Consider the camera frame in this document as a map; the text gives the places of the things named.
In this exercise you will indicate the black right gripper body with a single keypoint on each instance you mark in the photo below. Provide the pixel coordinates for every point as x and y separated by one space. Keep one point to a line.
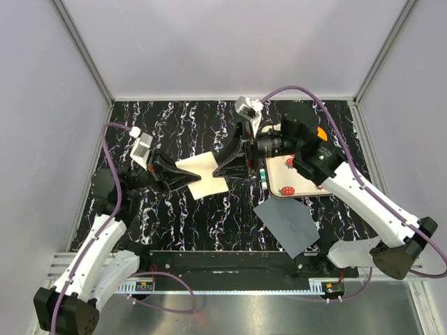
267 144

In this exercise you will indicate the grey paper envelope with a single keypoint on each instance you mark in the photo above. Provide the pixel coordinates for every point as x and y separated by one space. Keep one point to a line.
290 223

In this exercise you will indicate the white green glue stick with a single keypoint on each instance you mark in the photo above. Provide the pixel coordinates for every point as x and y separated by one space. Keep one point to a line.
263 179

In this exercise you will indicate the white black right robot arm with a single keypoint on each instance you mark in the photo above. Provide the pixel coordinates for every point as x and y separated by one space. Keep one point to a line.
402 236

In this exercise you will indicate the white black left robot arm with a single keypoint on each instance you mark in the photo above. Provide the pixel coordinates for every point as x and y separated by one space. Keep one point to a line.
74 302

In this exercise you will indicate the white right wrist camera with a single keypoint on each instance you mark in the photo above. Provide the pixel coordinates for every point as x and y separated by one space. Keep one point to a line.
251 110

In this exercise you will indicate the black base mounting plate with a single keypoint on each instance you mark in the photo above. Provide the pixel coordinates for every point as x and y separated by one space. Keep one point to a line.
245 271

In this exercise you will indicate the orange bowl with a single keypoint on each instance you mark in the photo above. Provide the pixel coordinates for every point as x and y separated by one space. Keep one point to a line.
322 134

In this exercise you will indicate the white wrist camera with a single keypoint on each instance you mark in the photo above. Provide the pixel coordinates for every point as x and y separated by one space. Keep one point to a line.
141 147
251 110

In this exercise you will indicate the strawberry pattern tray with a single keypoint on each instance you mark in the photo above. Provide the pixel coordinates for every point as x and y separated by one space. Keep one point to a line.
285 182

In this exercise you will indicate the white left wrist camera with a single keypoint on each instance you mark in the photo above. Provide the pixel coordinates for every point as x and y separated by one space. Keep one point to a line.
141 147

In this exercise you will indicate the beige lined letter paper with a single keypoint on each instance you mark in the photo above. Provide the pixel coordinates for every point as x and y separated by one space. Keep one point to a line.
203 165

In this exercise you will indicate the white slotted cable duct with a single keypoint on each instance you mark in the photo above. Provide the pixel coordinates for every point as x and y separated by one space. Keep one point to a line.
132 287

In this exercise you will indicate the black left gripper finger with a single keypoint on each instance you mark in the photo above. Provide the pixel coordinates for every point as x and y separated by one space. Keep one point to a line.
175 178
164 165

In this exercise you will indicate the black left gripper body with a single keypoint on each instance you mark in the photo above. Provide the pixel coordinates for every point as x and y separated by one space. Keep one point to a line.
140 178

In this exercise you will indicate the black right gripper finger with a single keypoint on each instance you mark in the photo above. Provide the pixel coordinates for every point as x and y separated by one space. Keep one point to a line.
228 152
234 166

